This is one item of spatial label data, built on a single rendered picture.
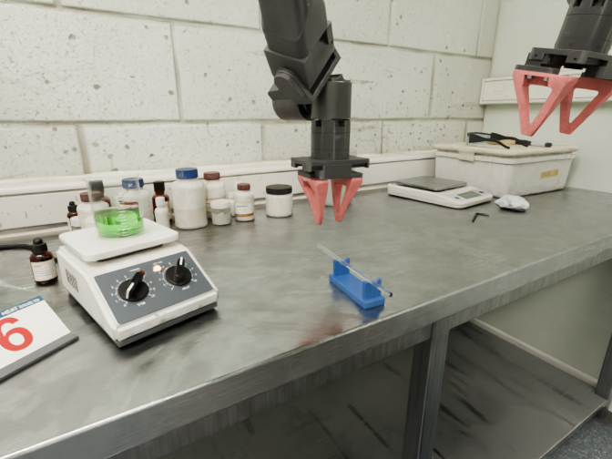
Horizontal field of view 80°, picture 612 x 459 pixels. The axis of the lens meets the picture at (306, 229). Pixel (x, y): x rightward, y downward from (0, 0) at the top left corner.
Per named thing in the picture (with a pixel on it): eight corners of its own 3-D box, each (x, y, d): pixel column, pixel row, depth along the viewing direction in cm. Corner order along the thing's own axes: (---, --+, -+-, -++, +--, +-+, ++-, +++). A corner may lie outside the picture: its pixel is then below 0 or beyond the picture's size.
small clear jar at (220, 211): (235, 223, 85) (233, 201, 83) (216, 227, 82) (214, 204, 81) (227, 219, 88) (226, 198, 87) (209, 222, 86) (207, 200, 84)
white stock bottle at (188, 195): (198, 230, 80) (192, 171, 76) (168, 229, 81) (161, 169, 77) (213, 221, 86) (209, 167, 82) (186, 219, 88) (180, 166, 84)
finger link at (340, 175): (300, 219, 59) (300, 160, 56) (339, 214, 61) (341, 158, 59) (320, 230, 53) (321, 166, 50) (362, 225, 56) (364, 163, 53)
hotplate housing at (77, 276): (221, 308, 48) (217, 251, 46) (117, 352, 39) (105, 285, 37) (147, 262, 63) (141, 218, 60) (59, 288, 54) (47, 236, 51)
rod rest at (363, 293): (385, 304, 49) (387, 280, 48) (364, 310, 48) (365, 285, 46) (347, 276, 58) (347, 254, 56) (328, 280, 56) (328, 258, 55)
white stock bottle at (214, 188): (203, 213, 94) (199, 170, 91) (227, 211, 95) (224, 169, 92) (200, 219, 88) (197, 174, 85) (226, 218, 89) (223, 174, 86)
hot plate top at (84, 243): (182, 239, 50) (181, 232, 50) (86, 263, 42) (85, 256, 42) (145, 222, 58) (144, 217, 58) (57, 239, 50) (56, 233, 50)
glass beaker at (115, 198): (133, 227, 54) (124, 169, 51) (157, 235, 50) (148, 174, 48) (82, 239, 49) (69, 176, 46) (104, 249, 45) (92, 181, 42)
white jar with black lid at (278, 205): (284, 219, 89) (284, 189, 87) (260, 216, 91) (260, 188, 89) (297, 212, 95) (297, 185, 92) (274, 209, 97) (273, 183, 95)
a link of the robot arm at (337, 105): (332, 71, 47) (361, 75, 50) (296, 75, 51) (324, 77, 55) (331, 127, 49) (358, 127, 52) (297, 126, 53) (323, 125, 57)
